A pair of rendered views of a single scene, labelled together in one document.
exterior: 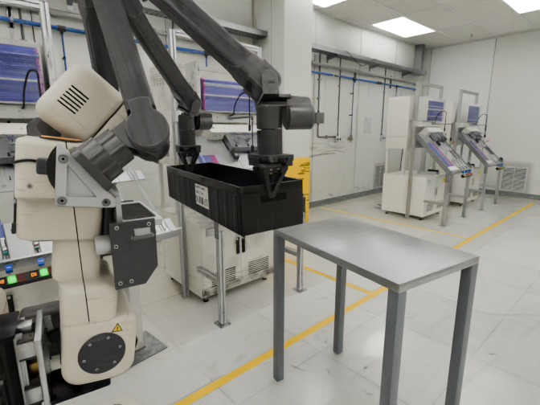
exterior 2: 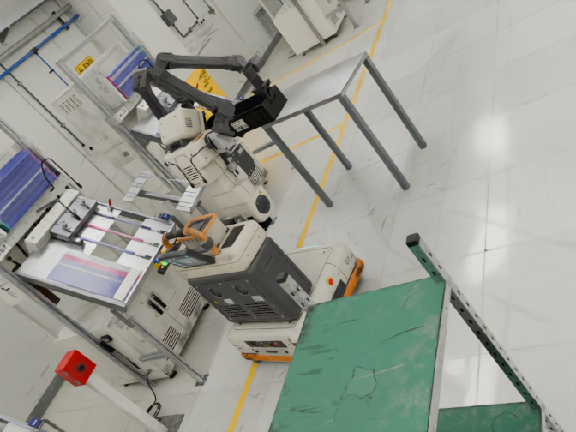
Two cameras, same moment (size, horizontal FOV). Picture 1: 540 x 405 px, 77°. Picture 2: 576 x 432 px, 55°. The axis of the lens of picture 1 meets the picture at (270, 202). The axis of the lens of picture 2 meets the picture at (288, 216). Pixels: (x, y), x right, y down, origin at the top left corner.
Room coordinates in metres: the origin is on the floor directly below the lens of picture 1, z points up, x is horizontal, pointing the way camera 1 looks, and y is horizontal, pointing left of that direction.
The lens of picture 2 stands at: (-1.98, 0.67, 1.88)
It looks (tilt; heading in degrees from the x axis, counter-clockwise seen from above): 26 degrees down; 353
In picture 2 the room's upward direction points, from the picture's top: 41 degrees counter-clockwise
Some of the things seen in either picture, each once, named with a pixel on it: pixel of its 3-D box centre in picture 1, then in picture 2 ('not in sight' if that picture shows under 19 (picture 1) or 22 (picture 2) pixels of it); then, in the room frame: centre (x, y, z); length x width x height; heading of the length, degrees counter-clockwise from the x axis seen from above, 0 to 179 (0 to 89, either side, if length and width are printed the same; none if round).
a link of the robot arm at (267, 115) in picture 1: (272, 117); (250, 72); (0.78, 0.00, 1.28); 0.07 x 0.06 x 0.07; 106
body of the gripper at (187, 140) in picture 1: (187, 140); not in sight; (1.25, 0.30, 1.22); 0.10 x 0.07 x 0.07; 32
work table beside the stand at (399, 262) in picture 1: (358, 327); (345, 135); (1.36, -0.39, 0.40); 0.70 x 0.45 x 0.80; 32
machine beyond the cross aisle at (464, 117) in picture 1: (456, 148); not in sight; (6.06, -3.29, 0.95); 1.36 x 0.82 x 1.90; 42
